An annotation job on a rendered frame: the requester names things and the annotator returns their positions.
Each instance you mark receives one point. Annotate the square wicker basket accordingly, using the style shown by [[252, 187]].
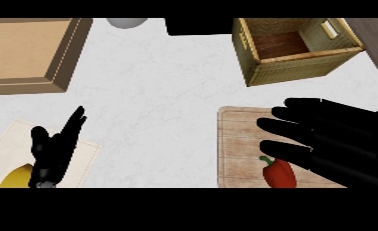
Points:
[[289, 55]]

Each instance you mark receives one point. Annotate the brown wooden box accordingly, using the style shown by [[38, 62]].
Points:
[[34, 55]]

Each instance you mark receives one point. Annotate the pale wooden cutting board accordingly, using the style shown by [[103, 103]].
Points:
[[240, 148]]

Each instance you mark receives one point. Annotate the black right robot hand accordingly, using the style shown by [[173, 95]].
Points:
[[333, 131]]

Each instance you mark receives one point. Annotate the red bell pepper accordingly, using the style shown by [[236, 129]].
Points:
[[280, 174]]

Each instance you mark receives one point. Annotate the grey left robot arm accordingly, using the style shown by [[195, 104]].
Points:
[[46, 184]]

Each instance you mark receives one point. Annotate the cream placemat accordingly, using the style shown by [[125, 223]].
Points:
[[15, 148]]

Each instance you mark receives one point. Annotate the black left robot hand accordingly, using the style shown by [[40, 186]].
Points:
[[53, 148]]

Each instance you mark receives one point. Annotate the black appliance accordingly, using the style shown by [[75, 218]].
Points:
[[199, 25]]

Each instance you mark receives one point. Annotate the grey round object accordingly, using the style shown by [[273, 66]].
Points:
[[127, 22]]

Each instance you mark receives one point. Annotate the dark brown wooden panel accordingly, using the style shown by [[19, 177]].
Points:
[[366, 36]]

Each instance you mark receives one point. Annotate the yellow fruit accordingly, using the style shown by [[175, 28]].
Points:
[[16, 176]]

